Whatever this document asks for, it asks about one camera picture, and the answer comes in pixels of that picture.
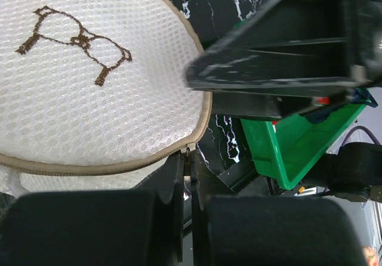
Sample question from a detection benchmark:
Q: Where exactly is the green plastic bin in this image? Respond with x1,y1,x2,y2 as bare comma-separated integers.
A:
241,96,366,190

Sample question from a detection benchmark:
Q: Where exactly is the red garment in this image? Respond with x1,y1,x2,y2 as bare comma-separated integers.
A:
271,96,331,126

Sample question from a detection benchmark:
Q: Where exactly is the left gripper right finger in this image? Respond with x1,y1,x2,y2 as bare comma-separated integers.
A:
190,153,366,265

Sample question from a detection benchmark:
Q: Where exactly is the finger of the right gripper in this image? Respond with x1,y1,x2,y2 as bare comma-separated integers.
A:
212,92,316,120
185,0,364,96

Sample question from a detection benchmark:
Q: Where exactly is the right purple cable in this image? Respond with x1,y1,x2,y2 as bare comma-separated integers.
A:
341,125,382,146

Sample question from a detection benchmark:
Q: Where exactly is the navy blue garment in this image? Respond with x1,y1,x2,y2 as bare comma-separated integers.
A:
301,88,378,124

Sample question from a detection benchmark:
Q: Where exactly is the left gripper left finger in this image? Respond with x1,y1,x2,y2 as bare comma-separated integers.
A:
1,153,184,265

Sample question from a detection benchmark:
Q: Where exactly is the white mesh laundry bag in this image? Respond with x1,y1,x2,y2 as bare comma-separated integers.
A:
1,0,212,196

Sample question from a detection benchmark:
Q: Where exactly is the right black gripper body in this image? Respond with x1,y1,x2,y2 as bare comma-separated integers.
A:
343,0,381,87

